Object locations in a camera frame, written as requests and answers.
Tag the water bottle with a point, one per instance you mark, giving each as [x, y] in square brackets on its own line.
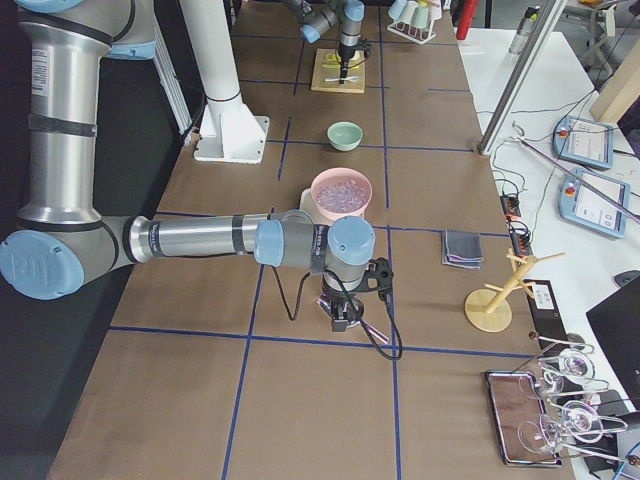
[524, 29]

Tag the reacher grabber tool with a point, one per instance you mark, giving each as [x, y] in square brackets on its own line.
[616, 205]

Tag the red fire extinguisher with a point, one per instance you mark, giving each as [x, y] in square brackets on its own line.
[467, 12]

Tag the green cup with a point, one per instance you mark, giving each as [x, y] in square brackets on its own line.
[420, 16]

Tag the white pedestal column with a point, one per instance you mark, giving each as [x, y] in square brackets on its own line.
[229, 131]

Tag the white plastic spoon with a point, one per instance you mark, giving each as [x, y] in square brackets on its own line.
[350, 79]

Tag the wine glass lower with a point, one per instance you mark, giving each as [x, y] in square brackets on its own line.
[548, 435]

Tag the aluminium frame post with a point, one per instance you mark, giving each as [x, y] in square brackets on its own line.
[543, 27]

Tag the blue cup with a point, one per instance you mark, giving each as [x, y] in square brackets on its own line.
[396, 9]

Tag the far teach pendant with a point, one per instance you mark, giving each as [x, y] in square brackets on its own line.
[584, 142]

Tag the wooden cutting board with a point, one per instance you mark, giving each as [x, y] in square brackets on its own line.
[319, 73]

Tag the steel ice scoop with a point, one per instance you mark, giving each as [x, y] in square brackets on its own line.
[379, 337]

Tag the wooden mug tree stand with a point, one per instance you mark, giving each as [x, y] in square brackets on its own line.
[487, 308]

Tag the white cup rack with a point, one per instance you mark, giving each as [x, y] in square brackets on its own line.
[413, 34]

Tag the black power strip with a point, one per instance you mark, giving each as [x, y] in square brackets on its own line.
[519, 232]

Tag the near teach pendant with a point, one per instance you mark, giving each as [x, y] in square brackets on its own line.
[579, 205]

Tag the green ceramic bowl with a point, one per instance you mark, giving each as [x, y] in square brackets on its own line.
[344, 136]

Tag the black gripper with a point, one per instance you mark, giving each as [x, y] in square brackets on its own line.
[345, 53]
[337, 293]

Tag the pink bowl of ice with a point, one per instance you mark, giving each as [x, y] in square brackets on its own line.
[339, 192]

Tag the folded grey cloth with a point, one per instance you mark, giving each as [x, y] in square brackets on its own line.
[462, 249]

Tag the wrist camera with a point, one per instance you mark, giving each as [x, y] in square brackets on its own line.
[378, 277]
[362, 50]

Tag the wine glass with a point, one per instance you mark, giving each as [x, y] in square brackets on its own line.
[548, 435]
[571, 372]

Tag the metal serving tray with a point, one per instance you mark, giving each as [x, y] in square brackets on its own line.
[511, 403]

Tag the wine glass upper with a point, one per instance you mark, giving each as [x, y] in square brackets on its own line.
[571, 372]

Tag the black flat box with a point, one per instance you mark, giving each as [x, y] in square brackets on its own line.
[544, 310]

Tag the teach pendant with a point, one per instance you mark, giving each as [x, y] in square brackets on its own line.
[579, 205]
[584, 142]

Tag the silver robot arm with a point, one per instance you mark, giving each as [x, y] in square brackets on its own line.
[67, 243]
[349, 15]

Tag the white cup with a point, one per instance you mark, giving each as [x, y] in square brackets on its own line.
[407, 12]

